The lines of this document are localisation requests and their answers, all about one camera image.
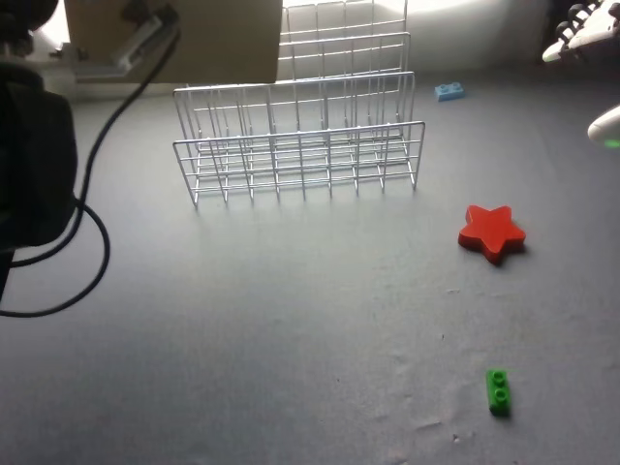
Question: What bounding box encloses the silver wire rack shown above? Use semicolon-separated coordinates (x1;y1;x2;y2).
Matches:
172;0;426;208

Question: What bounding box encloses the green toy brick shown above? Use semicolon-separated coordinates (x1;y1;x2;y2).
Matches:
485;368;513;418

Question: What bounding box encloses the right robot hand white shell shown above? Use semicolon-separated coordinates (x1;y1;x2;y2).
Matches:
541;0;620;149

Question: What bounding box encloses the red star block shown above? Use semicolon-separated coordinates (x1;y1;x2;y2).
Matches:
457;203;527;267

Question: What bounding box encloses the grey table cloth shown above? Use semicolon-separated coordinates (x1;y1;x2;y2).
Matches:
0;62;620;465

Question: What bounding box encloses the blue toy brick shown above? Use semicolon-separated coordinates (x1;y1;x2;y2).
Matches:
434;81;467;103

